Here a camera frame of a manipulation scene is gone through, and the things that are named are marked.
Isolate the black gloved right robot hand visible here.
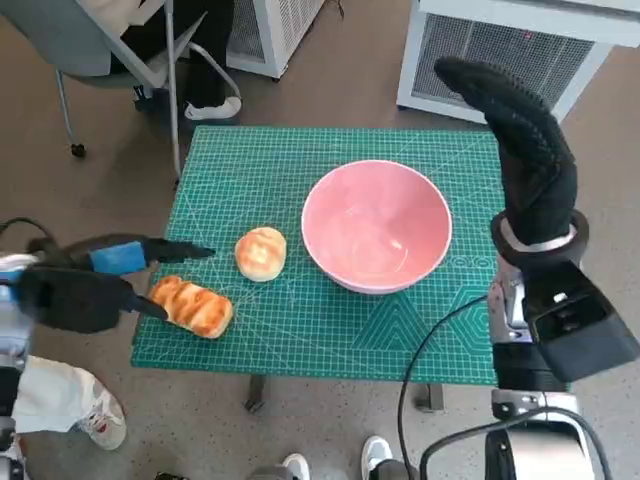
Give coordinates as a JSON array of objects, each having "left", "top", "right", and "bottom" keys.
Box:
[{"left": 434, "top": 56, "right": 579, "bottom": 246}]

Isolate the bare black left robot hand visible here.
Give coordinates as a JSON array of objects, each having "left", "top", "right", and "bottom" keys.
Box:
[{"left": 64, "top": 233, "right": 217, "bottom": 322}]

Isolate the pink bowl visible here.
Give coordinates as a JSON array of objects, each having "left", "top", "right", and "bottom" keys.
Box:
[{"left": 300, "top": 159, "right": 454, "bottom": 295}]

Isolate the long toy bread loaf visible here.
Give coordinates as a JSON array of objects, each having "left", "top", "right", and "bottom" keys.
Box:
[{"left": 148, "top": 274, "right": 234, "bottom": 340}]

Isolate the round toy bread bun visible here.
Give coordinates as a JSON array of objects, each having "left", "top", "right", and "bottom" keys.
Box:
[{"left": 234, "top": 226, "right": 288, "bottom": 284}]

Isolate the large white grille unit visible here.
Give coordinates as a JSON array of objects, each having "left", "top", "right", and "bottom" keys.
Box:
[{"left": 396, "top": 0, "right": 640, "bottom": 126}]

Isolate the person in pale clothing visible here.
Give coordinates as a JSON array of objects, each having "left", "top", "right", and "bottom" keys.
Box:
[{"left": 9, "top": 354, "right": 127, "bottom": 451}]

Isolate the metal table leg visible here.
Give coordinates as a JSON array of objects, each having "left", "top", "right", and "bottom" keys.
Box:
[
  {"left": 413, "top": 383, "right": 446, "bottom": 414},
  {"left": 243, "top": 374, "right": 267, "bottom": 414}
]

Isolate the green cutting mat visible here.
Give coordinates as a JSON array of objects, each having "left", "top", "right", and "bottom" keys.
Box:
[{"left": 130, "top": 124, "right": 506, "bottom": 386}]

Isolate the seated person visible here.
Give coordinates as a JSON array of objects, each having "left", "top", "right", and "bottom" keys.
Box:
[{"left": 109, "top": 0, "right": 243, "bottom": 122}]

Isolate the grey office chair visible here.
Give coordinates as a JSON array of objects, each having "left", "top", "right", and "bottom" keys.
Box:
[{"left": 0, "top": 0, "right": 242, "bottom": 181}]

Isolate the small white grille unit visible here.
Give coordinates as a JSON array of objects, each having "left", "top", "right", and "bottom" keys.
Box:
[{"left": 224, "top": 0, "right": 326, "bottom": 79}]

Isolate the person with white shoes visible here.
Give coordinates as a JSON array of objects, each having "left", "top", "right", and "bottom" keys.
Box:
[{"left": 249, "top": 434, "right": 421, "bottom": 480}]

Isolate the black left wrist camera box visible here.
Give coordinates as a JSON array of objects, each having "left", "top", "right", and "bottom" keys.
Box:
[{"left": 19, "top": 266, "right": 135, "bottom": 335}]

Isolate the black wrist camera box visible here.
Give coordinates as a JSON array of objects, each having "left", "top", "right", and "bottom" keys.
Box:
[
  {"left": 522, "top": 259, "right": 640, "bottom": 384},
  {"left": 19, "top": 266, "right": 135, "bottom": 335}
]

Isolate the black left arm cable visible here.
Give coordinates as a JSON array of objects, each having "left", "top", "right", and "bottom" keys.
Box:
[{"left": 0, "top": 217, "right": 56, "bottom": 251}]

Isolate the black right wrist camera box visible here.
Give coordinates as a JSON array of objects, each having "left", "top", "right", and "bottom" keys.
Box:
[{"left": 522, "top": 259, "right": 640, "bottom": 384}]

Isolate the long black cable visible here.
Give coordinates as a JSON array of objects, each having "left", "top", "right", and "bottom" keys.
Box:
[{"left": 397, "top": 294, "right": 494, "bottom": 480}]

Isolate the looped black arm cable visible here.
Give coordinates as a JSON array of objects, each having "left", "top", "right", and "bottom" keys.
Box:
[{"left": 419, "top": 407, "right": 609, "bottom": 480}]

